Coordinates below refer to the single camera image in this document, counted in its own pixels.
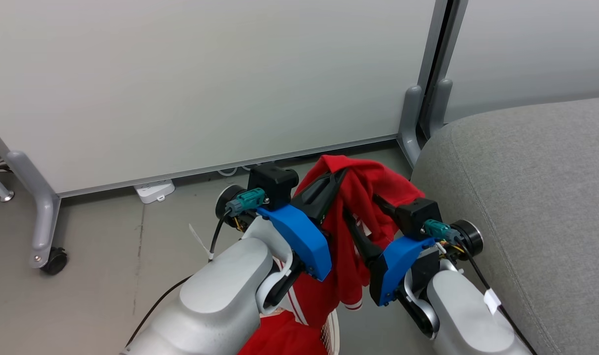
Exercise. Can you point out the grey panel leg with caster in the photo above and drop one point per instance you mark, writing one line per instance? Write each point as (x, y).
(43, 217)

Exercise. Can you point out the large white partition panel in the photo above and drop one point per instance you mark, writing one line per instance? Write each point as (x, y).
(191, 79)

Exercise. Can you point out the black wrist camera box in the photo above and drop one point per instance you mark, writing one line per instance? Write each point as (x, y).
(417, 217)
(272, 185)

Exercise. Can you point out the red clothing with white stripes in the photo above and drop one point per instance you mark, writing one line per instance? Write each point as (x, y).
(358, 192)

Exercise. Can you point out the white perforated laundry basket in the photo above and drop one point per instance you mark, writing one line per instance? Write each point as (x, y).
(331, 333)

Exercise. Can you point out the grey fabric sofa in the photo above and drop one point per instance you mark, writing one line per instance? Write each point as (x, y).
(536, 207)

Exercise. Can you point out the white partition panel beside sofa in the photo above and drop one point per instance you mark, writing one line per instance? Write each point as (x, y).
(536, 49)

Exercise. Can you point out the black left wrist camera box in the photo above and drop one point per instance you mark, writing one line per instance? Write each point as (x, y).
(272, 185)

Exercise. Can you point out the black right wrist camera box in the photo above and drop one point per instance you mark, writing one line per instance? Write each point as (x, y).
(417, 217)

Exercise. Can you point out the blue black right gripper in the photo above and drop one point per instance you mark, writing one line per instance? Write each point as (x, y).
(398, 266)

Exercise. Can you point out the grey panel foot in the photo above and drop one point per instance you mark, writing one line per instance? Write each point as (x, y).
(440, 106)
(410, 123)

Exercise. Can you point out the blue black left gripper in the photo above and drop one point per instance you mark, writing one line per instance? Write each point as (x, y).
(299, 236)

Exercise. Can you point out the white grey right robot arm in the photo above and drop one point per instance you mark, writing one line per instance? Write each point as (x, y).
(469, 315)

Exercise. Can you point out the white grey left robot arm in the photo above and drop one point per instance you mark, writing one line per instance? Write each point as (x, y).
(215, 296)

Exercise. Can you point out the white power strip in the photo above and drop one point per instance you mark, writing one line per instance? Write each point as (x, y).
(155, 191)

